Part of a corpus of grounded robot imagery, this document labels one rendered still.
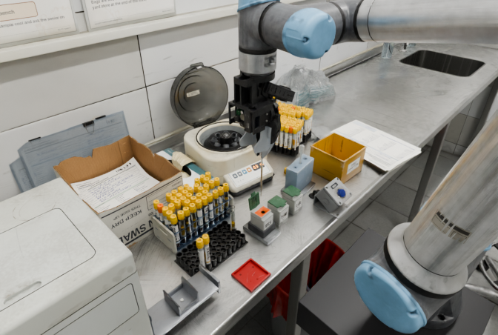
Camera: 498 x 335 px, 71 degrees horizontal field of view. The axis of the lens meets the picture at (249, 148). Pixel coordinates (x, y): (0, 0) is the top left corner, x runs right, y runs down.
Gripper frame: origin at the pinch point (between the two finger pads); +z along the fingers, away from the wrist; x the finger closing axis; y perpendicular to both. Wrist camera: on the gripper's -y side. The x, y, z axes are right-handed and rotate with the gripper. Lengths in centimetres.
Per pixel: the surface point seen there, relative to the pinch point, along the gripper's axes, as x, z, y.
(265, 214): 1.5, 19.2, -0.2
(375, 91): -21, 27, -114
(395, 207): -3, 114, -145
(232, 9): -50, -19, -42
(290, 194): 0.7, 20.2, -12.0
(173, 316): 4.5, 22.8, 32.4
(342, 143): -1.7, 19.4, -45.9
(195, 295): 5.0, 21.2, 26.9
